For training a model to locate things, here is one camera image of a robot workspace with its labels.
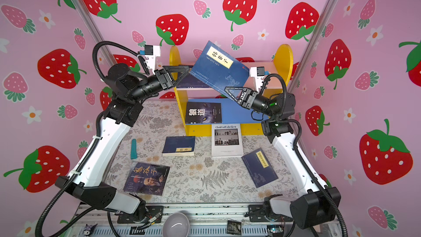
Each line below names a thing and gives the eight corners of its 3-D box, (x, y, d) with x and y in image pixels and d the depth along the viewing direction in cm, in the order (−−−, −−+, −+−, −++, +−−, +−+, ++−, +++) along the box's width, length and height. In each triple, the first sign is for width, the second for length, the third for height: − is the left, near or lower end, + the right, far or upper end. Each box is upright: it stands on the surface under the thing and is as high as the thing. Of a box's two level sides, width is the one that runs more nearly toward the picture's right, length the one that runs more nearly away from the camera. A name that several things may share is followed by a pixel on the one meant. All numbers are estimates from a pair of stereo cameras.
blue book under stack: (162, 155, 95) (161, 153, 93) (166, 138, 103) (165, 136, 101) (194, 155, 95) (193, 153, 93) (195, 138, 103) (195, 136, 101)
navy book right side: (256, 188, 83) (258, 186, 81) (241, 157, 95) (242, 154, 92) (277, 180, 86) (279, 178, 84) (260, 150, 97) (261, 148, 95)
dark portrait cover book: (124, 195, 81) (121, 193, 79) (134, 165, 91) (132, 163, 89) (164, 195, 81) (162, 193, 79) (170, 165, 91) (168, 163, 89)
